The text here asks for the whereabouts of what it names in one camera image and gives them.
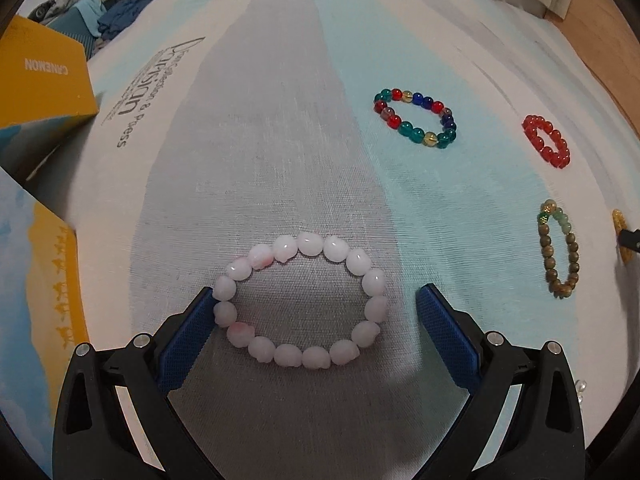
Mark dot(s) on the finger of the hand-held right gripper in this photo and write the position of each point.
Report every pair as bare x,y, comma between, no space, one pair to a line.
631,241

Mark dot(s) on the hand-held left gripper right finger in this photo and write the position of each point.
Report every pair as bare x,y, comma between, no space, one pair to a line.
445,335

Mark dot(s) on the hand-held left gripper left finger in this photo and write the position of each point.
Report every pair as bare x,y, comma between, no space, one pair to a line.
187,340

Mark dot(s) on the yellow and blue cardboard box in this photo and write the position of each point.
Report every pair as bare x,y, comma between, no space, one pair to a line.
40,75

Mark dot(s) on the printed striped cloth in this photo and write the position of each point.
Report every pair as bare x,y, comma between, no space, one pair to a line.
300,135

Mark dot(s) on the dark blue clothes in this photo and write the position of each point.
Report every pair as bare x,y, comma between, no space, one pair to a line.
122,15

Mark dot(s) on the pile of blue clothes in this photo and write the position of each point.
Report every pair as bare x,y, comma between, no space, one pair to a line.
75,25

